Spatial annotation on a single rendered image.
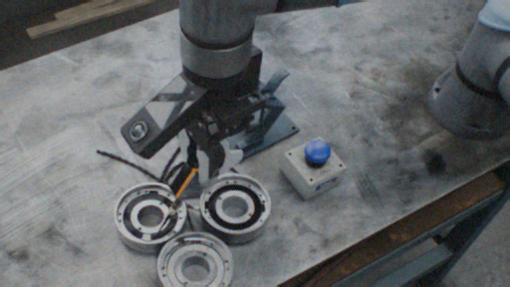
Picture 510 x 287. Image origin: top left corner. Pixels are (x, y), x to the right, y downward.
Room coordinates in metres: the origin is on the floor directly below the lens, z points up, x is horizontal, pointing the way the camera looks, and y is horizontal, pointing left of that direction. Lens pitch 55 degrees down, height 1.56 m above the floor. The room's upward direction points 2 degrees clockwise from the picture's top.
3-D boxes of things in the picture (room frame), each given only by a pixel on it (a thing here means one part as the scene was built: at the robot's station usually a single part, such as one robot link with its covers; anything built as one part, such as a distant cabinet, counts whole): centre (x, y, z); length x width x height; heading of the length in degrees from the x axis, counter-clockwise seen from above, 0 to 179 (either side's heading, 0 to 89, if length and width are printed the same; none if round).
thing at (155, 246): (0.45, 0.07, 0.82); 0.10 x 0.10 x 0.04
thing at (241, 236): (0.47, -0.06, 0.82); 0.10 x 0.10 x 0.04
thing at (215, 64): (0.47, -0.01, 1.15); 0.08 x 0.08 x 0.05
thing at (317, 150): (0.55, -0.18, 0.85); 0.04 x 0.04 x 0.05
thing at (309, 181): (0.55, -0.18, 0.82); 0.08 x 0.07 x 0.05; 121
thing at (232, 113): (0.47, -0.02, 1.07); 0.09 x 0.08 x 0.12; 124
